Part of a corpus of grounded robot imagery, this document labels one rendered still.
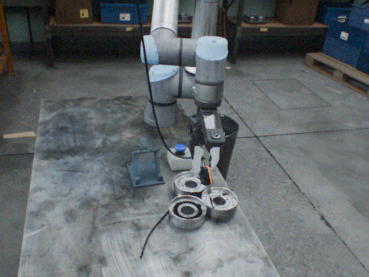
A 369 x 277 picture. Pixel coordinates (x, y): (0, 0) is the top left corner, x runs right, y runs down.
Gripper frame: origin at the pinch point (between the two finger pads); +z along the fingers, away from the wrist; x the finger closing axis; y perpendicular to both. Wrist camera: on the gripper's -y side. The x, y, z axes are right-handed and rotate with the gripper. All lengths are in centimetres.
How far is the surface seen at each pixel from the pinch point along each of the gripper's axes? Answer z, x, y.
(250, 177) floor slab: 76, -78, 126
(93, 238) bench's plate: 14.5, 30.4, -5.2
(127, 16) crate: -8, -18, 354
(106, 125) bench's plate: 6, 24, 55
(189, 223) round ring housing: 11.4, 5.6, -7.3
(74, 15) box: -8, 38, 351
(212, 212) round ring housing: 11.0, -2.0, -3.8
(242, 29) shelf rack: 1, -153, 348
